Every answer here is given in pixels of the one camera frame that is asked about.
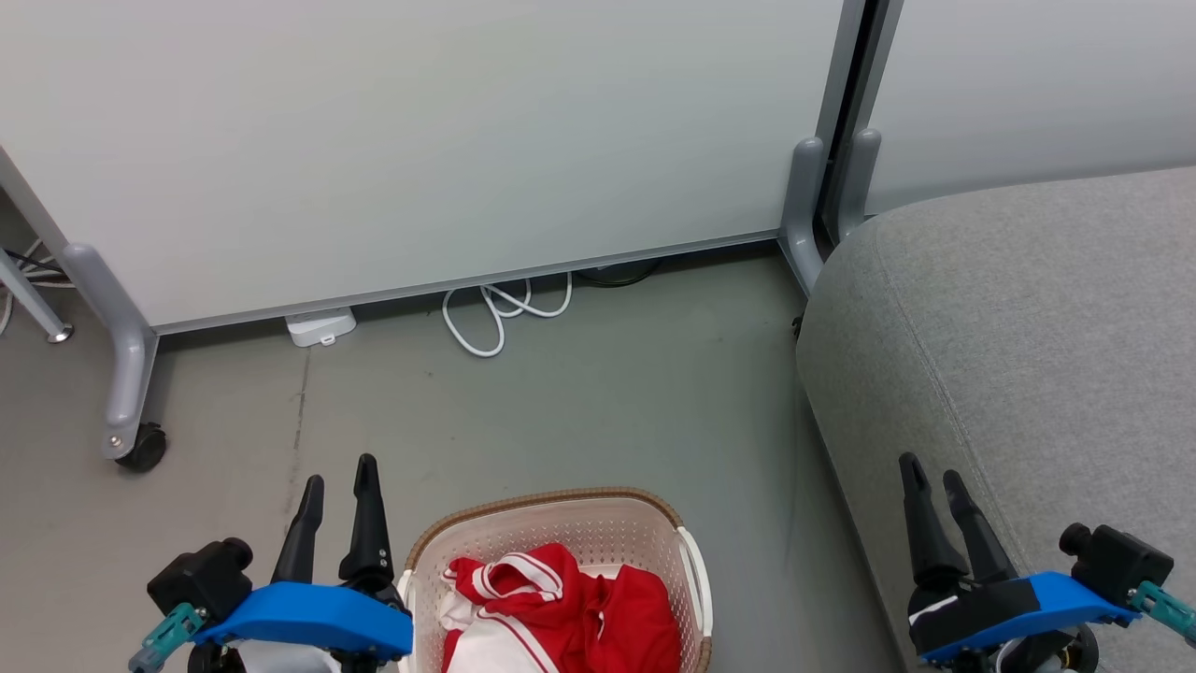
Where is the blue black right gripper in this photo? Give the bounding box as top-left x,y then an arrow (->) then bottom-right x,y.
899,452 -> 1143,673

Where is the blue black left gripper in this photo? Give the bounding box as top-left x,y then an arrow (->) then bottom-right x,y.
190,454 -> 415,673

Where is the red and white striped shirt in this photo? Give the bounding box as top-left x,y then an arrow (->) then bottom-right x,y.
439,542 -> 599,673

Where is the plain red garment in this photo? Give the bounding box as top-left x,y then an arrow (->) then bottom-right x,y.
570,564 -> 682,673

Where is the grey fabric sofa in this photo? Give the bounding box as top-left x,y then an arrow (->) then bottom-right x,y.
796,166 -> 1196,673

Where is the white power adapter box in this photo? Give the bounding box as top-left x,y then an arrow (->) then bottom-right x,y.
285,308 -> 358,349

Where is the black caster wheel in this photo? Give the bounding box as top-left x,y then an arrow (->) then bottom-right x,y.
116,422 -> 169,474

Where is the white laundry basket brown rim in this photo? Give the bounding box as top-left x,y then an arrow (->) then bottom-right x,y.
397,486 -> 715,673

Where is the long grey partition leg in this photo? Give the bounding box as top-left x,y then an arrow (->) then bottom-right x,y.
61,243 -> 159,462

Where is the short grey partition foot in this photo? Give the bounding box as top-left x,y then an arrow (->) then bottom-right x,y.
836,128 -> 882,243
778,137 -> 829,296

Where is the metal table leg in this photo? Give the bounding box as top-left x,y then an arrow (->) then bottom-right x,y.
0,248 -> 75,344

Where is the wide white partition panel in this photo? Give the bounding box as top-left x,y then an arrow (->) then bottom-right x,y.
0,0 -> 870,336

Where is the narrow white partition panel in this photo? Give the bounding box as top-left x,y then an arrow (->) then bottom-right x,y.
864,0 -> 1196,217

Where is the teal left camera connector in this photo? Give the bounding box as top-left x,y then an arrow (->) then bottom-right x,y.
129,603 -> 207,673

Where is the teal camera connector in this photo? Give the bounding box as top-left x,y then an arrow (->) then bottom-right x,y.
1129,581 -> 1196,649
129,603 -> 207,673

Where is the teal right camera connector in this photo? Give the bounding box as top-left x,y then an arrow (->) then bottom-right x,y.
1129,581 -> 1196,649

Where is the white coiled cable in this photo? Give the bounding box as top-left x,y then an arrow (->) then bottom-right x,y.
442,272 -> 574,359

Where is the black floor cable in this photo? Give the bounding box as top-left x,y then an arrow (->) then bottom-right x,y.
575,259 -> 664,289

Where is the thin white cable bundle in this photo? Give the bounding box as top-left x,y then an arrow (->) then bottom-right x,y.
0,238 -> 68,337

